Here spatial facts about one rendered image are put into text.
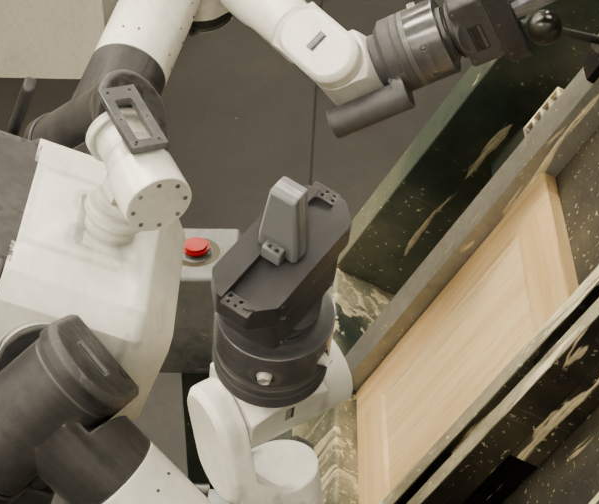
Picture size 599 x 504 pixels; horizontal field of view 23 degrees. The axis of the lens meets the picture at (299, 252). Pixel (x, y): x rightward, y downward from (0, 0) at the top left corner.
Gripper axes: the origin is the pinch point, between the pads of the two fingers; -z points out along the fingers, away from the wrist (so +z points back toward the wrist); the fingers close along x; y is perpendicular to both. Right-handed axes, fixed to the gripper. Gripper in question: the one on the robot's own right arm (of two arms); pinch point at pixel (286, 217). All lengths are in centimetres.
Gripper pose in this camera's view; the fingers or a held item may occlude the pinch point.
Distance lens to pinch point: 97.5
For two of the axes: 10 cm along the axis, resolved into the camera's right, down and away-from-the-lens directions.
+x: 5.7, -6.3, 5.3
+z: -0.7, 6.0, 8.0
